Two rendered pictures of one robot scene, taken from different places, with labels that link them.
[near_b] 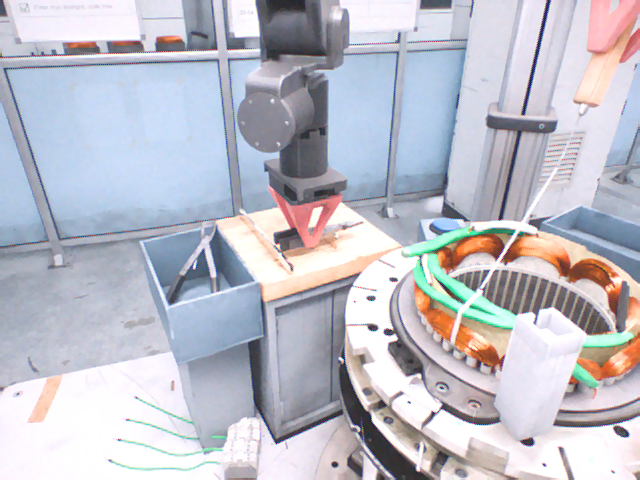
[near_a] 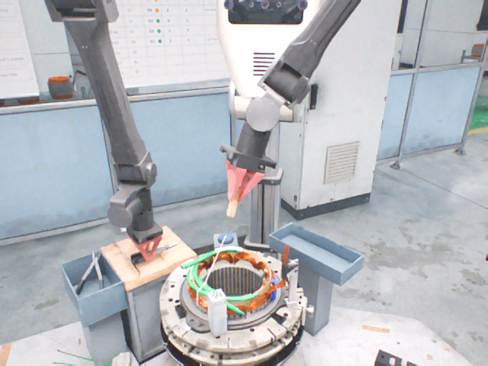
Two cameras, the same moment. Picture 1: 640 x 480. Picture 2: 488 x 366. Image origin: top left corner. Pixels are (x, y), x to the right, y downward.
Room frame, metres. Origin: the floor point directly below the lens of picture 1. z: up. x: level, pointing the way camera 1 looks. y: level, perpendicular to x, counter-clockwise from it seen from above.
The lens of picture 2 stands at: (-0.35, -0.12, 1.68)
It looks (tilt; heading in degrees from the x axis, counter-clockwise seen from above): 26 degrees down; 352
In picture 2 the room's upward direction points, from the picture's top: straight up
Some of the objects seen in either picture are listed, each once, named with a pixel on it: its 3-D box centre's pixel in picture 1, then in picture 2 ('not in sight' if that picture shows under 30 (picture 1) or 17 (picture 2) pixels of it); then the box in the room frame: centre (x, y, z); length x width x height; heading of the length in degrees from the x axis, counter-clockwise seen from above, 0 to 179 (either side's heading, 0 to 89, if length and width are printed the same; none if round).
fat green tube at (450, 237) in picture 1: (462, 238); (210, 256); (0.39, -0.14, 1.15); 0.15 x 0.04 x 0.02; 109
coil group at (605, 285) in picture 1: (596, 283); (263, 271); (0.36, -0.26, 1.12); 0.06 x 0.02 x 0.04; 19
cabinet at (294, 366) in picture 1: (305, 319); (153, 295); (0.56, 0.02, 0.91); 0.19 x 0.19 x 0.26; 28
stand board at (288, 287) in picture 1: (304, 240); (148, 255); (0.56, 0.02, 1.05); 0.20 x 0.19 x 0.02; 118
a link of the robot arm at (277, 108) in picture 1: (290, 76); (130, 192); (0.48, 0.03, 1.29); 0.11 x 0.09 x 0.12; 160
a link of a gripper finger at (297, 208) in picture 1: (305, 209); (145, 242); (0.51, 0.02, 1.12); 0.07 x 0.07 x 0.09; 29
